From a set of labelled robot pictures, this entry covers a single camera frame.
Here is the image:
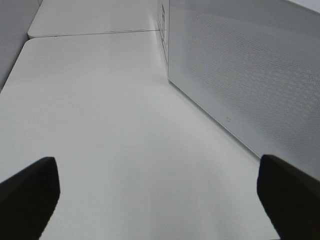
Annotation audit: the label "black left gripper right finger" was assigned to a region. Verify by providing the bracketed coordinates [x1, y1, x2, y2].
[256, 154, 320, 240]

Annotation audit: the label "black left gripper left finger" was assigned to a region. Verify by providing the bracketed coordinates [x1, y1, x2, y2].
[0, 157, 61, 240]

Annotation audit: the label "white microwave door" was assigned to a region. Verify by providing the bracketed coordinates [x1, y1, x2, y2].
[168, 0, 320, 179]

